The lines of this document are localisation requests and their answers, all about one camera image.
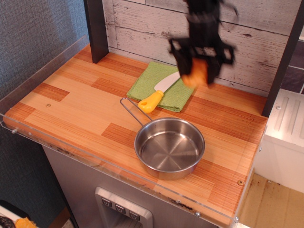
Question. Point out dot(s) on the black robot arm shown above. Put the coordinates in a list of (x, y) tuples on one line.
[(205, 7)]

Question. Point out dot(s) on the orange object bottom left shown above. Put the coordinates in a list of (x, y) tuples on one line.
[(24, 223)]

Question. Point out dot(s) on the dark shelf post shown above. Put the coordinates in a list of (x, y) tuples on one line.
[(96, 26), (285, 60)]

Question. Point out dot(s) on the white ribbed side cabinet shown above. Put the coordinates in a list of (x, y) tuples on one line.
[(280, 156)]

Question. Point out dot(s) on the silver dispenser button panel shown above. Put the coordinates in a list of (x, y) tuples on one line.
[(121, 210)]

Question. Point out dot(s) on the yellow handled toy knife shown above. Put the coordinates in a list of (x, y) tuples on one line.
[(148, 104)]

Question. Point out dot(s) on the stainless steel saucepan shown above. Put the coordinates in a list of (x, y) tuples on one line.
[(169, 148)]

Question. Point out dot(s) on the clear acrylic guard rail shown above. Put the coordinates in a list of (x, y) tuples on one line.
[(79, 111)]

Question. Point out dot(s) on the orange plastic toy croissant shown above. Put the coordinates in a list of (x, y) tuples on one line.
[(198, 74)]

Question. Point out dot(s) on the green cloth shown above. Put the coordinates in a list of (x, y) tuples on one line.
[(174, 98)]

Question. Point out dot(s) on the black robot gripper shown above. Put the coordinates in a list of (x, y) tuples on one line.
[(203, 33)]

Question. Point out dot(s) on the silver toy fridge cabinet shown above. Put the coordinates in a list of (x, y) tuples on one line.
[(80, 182)]

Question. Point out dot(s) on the dark left shelf post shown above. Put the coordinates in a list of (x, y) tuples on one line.
[(96, 26)]

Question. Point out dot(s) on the dark right shelf post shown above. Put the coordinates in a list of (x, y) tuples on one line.
[(285, 60)]

